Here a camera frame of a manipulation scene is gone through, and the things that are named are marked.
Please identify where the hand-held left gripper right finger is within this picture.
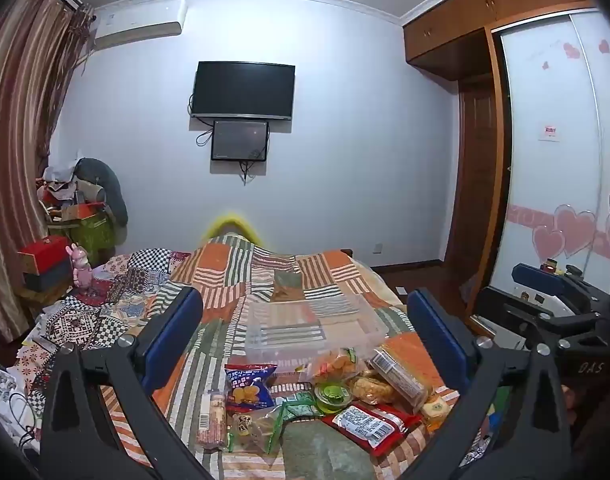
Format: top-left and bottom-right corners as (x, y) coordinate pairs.
(400, 287), (576, 480)

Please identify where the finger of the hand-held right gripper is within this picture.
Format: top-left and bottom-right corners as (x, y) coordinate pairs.
(476, 286), (608, 356)
(511, 261), (610, 311)

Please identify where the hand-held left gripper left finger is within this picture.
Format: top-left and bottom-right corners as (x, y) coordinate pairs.
(39, 286), (221, 480)

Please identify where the long cracker packet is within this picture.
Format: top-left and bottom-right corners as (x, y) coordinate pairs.
(367, 345), (432, 412)

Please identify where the clear bag of fried snacks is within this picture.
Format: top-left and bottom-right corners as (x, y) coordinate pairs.
(349, 369), (392, 404)

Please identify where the blue snack packet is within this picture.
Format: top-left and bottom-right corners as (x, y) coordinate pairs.
(223, 363), (279, 414)

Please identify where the clear bag of orange snacks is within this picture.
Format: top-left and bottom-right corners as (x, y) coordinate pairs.
(301, 347), (369, 387)

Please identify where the clear bag of brown snacks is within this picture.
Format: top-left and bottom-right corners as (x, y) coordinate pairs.
(227, 405), (287, 457)

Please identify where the clear plastic container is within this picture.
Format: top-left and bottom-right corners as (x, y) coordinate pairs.
(244, 291), (390, 374)

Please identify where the green candy packet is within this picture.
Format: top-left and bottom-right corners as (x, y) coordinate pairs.
(276, 392), (324, 422)

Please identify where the person's right hand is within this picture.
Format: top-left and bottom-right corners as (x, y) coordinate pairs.
(560, 384), (593, 441)

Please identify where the small yellow cake packet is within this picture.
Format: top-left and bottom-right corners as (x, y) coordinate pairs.
(419, 392), (462, 432)

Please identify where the patchwork quilt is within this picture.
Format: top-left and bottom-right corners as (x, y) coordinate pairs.
(15, 247), (198, 413)

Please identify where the orange green striped blanket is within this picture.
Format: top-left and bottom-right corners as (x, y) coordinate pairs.
(102, 232), (490, 480)

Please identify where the pink sausage stick packet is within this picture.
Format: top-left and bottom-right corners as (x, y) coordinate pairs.
(196, 388), (228, 454)

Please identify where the red snack packet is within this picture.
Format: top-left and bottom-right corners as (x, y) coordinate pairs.
(321, 402), (424, 459)

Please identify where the pink rabbit toy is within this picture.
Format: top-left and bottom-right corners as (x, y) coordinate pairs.
(65, 242), (94, 289)

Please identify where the green jelly cup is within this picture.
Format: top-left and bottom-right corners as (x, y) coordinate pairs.
(312, 381), (354, 414)

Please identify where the white heart-print sliding door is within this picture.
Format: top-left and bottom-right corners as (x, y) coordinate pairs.
(491, 7), (610, 311)

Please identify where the yellow curved tube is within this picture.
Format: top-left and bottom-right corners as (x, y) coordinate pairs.
(202, 213), (269, 249)

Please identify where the wooden door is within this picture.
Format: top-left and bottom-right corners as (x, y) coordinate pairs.
(457, 74), (506, 262)

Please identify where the green patterned box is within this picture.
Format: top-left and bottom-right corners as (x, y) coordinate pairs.
(65, 204), (119, 262)

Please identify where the dark grey box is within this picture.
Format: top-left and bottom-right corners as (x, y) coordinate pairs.
(22, 259), (75, 292)

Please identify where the red box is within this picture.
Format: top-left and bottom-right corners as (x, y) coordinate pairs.
(17, 236), (74, 277)

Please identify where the grey pillow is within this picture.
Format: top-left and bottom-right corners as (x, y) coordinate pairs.
(75, 157), (130, 227)

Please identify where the white crumpled paper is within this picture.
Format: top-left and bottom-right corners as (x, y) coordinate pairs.
(0, 365), (42, 443)

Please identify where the pile of clothes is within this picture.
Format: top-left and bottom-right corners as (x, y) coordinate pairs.
(35, 160), (108, 223)

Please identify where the small black monitor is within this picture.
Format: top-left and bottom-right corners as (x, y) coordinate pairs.
(211, 120), (270, 162)

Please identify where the large black television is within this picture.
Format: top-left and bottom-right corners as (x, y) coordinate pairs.
(191, 61), (296, 121)

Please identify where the striped brown curtain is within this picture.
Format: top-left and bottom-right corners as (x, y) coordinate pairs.
(0, 0), (97, 356)

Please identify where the wooden wardrobe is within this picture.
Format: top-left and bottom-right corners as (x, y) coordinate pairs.
(402, 0), (606, 266)

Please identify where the white air conditioner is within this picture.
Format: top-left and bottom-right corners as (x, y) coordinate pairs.
(92, 0), (187, 52)

